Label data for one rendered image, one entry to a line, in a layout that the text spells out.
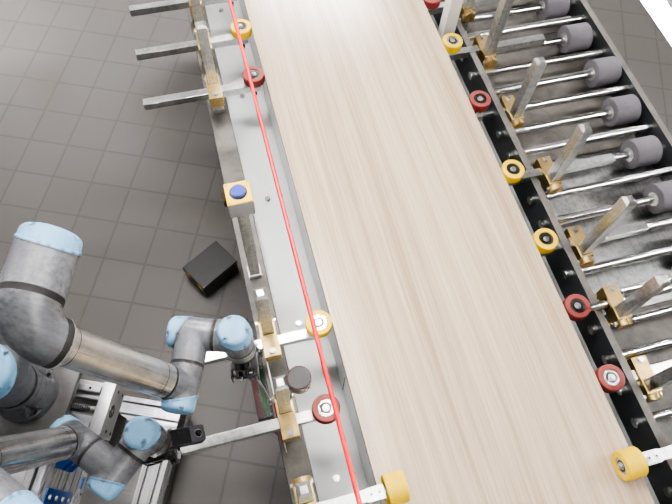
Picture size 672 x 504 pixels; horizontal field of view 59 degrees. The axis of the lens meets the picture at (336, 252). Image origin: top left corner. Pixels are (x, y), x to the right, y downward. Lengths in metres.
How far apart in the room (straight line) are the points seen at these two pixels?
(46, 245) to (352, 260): 0.99
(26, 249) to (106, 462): 0.56
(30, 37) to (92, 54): 0.40
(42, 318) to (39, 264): 0.10
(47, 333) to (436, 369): 1.07
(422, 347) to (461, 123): 0.86
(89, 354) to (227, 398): 1.51
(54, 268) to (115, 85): 2.55
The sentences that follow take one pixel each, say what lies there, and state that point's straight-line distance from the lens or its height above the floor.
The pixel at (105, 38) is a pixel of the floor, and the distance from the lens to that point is 3.91.
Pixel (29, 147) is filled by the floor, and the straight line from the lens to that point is 3.52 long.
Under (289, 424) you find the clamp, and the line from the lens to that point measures 1.73.
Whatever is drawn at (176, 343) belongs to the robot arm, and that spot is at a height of 1.27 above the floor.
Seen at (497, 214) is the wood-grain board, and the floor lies 0.90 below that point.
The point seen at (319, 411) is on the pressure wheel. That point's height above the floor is 0.90.
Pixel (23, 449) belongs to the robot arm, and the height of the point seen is 1.35.
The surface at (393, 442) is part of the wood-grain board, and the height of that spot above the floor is 0.90.
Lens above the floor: 2.58
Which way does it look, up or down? 63 degrees down
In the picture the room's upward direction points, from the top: 5 degrees clockwise
